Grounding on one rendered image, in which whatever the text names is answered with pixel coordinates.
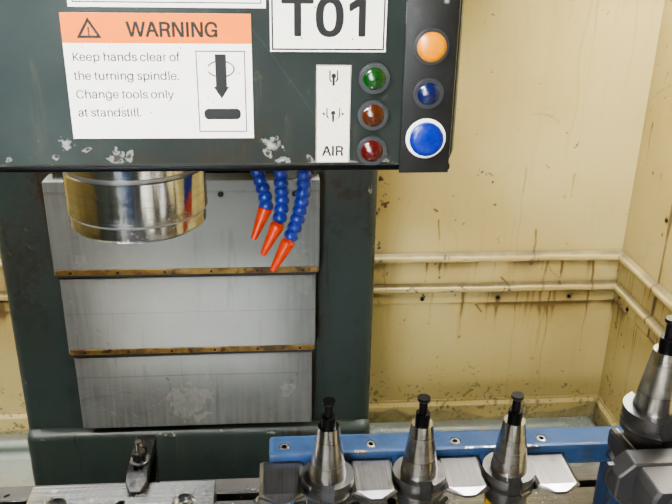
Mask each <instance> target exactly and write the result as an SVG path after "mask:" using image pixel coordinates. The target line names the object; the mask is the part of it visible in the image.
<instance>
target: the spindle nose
mask: <svg viewBox="0 0 672 504"><path fill-rule="evenodd" d="M62 174H63V182H64V190H65V198H66V206H67V213H68V215H69V216H70V223H71V227H72V228H73V230H74V231H76V232H77V233H79V234H80V235H82V236H84V237H86V238H88V239H91V240H95V241H99V242H105V243H114V244H141V243H151V242H158V241H163V240H168V239H172V238H175V237H179V236H182V235H184V234H187V233H189V232H191V231H193V230H194V229H196V228H197V227H198V226H200V225H201V224H202V223H203V222H204V220H205V219H206V216H207V213H206V206H207V203H208V199H207V179H206V171H159V172H62Z"/></svg>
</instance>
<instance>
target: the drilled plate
mask: <svg viewBox="0 0 672 504"><path fill-rule="evenodd" d="M182 492H184V493H182ZM186 493H187V494H186ZM142 494H145V496H144V495H143V497H142V496H141V497H138V496H139V495H138V496H136V497H135V495H129V493H128V491H127V489H126V484H104V485H76V486H48V487H33V489H32V491H31V494H30V496H29V499H28V501H27V503H26V504H43V502H44V501H45V502H46V501H48V502H46V504H64V503H65V504H67V503H68V504H91V503H92V504H108V503H109V504H172V503H173V502H174V504H192V502H193V504H217V493H216V481H215V480H214V481H186V482H159V483H148V485H147V488H146V489H145V490H144V491H143V492H142V493H141V495H142ZM191 494H192V495H191ZM81 495H82V496H81ZM83 496H84V497H83ZM132 496H133V498H131V497H132ZM50 497H51V498H52V497H54V498H52V499H53V500H51V498H50ZM68 497H69V498H68ZM96 497H97V498H96ZM60 498H61V499H60ZM81 498H82V499H81ZM122 498H123V499H122ZM194 498H195V500H197V501H196V502H195V501H193V500H194ZM48 499H49V500H48ZM65 499H66V501H65ZM68 499H69V500H70V501H69V500H68ZM198 500H199V501H198Z"/></svg>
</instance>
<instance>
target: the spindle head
mask: <svg viewBox="0 0 672 504"><path fill-rule="evenodd" d="M464 1H465V0H461V1H460V14H459V28H458V41H457V55H456V68H455V82H454V95H453V109H452V122H451V136H450V149H449V158H450V156H451V154H452V151H453V145H454V132H455V119H456V106H457V93H458V79H459V66H460V53H461V40H462V27H463V14H464ZM406 11H407V0H388V3H387V28H386V52H270V11H269V0H266V8H171V7H68V5H67V0H0V173H12V172H159V171H306V170H399V156H400V136H401V115H402V95H403V74H404V54H405V34H406ZM59 12H98V13H220V14H251V42H252V81H253V119H254V138H142V139H74V137H73V128H72V120H71V111H70V103H69V94H68V86H67V77H66V69H65V60H64V52H63V43H62V35H61V26H60V18H59ZM372 62H377V63H380V64H382V65H384V66H385V67H386V68H387V70H388V71H389V74H390V82H389V85H388V86H387V88H386V89H385V90H384V91H383V92H381V93H379V94H369V93H367V92H365V91H364V90H363V89H362V88H361V86H360V84H359V73H360V71H361V69H362V68H363V67H364V66H365V65H367V64H369V63H372ZM316 65H351V104H350V147H349V162H332V163H316ZM368 100H379V101H381V102H382V103H383V104H384V105H385V106H386V108H387V110H388V120H387V122H386V124H385V125H384V126H383V127H382V128H380V129H378V130H367V129H365V128H364V127H362V126H361V124H360V123H359V120H358V110H359V108H360V106H361V105H362V104H363V103H364V102H366V101H368ZM367 136H378V137H380V138H381V139H382V140H383V141H384V142H385V144H386V147H387V154H386V156H385V158H384V160H383V161H382V162H380V163H379V164H377V165H366V164H364V163H362V162H361V161H360V160H359V158H358V156H357V146H358V144H359V142H360V141H361V140H362V139H363V138H365V137H367Z"/></svg>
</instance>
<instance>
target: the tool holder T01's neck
mask: <svg viewBox="0 0 672 504"><path fill-rule="evenodd" d="M623 435H624V436H625V437H626V438H627V439H628V441H629V442H630V443H631V444H632V445H633V446H634V448H635V449H636V450H637V449H669V448H672V440H671V439H669V440H661V446H659V445H652V444H648V443H644V442H641V441H639V440H637V439H635V438H633V437H631V436H630V435H628V434H627V433H626V432H625V431H624V433H623Z"/></svg>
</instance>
